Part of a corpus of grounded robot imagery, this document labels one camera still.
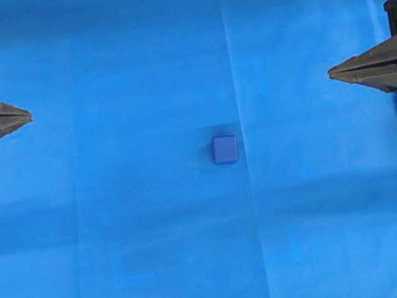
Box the blue block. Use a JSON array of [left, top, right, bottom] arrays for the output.
[[211, 134, 240, 165]]

